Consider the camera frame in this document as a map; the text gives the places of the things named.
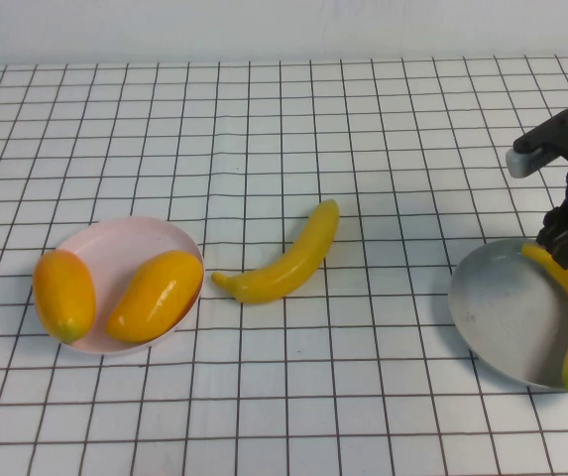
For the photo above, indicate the grey round plate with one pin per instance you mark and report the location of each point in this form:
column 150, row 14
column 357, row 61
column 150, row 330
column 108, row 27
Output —
column 501, row 307

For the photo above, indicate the black grey right wrist camera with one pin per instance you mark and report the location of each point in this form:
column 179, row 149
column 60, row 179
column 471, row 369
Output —
column 546, row 144

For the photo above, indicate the orange yellow mango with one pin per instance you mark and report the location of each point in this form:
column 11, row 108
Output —
column 157, row 297

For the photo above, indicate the orange mango with green tip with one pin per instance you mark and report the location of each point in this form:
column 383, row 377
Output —
column 63, row 292

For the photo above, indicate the white black-grid tablecloth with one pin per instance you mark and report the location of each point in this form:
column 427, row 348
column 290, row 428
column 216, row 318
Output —
column 313, row 396

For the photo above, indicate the pink round plate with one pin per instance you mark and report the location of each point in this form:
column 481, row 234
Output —
column 115, row 243

